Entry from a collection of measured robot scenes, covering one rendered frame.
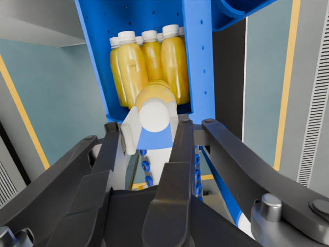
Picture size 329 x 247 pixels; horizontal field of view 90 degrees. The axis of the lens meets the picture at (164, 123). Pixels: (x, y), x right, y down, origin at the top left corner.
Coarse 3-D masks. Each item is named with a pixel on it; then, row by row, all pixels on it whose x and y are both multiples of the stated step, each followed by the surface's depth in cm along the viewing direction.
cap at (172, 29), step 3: (165, 27) 37; (168, 27) 37; (171, 27) 37; (174, 27) 37; (177, 27) 37; (165, 30) 37; (168, 30) 37; (171, 30) 37; (174, 30) 37; (177, 30) 37; (165, 33) 38; (168, 33) 37; (171, 33) 37
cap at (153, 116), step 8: (144, 104) 20; (152, 104) 19; (160, 104) 20; (144, 112) 20; (152, 112) 20; (160, 112) 20; (168, 112) 20; (144, 120) 20; (152, 120) 20; (160, 120) 20; (168, 120) 20; (144, 128) 20; (152, 128) 20; (160, 128) 20
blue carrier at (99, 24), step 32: (96, 0) 42; (128, 0) 47; (160, 0) 47; (192, 0) 27; (96, 32) 41; (160, 32) 51; (192, 32) 29; (96, 64) 39; (192, 64) 30; (192, 96) 32
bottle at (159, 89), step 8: (152, 80) 33; (160, 80) 33; (144, 88) 24; (152, 88) 23; (160, 88) 23; (168, 88) 26; (144, 96) 22; (152, 96) 22; (160, 96) 22; (168, 96) 23; (136, 104) 24; (176, 104) 25
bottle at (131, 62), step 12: (120, 48) 38; (132, 48) 37; (120, 60) 38; (132, 60) 37; (144, 60) 40; (120, 72) 40; (132, 72) 38; (144, 72) 40; (132, 84) 39; (144, 84) 40; (132, 96) 40
